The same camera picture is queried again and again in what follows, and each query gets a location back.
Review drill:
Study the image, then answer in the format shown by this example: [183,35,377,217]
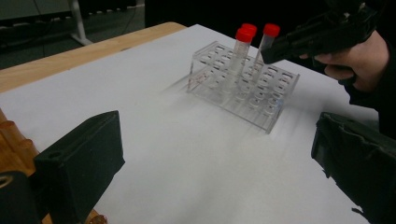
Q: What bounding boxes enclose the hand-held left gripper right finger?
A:
[310,111,396,224]

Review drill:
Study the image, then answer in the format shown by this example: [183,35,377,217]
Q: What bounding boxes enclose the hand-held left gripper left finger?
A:
[33,109,126,224]

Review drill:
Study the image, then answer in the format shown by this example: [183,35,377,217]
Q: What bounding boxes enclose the wooden test tube rack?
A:
[0,107,108,224]

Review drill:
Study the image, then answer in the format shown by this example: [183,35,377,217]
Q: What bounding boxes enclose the clear plastic test tube rack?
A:
[186,40,301,135]

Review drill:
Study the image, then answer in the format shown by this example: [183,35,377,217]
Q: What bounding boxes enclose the white paper sheet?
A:
[0,23,379,224]

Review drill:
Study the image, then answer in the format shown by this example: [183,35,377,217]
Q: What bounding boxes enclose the white metal stand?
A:
[67,0,94,47]

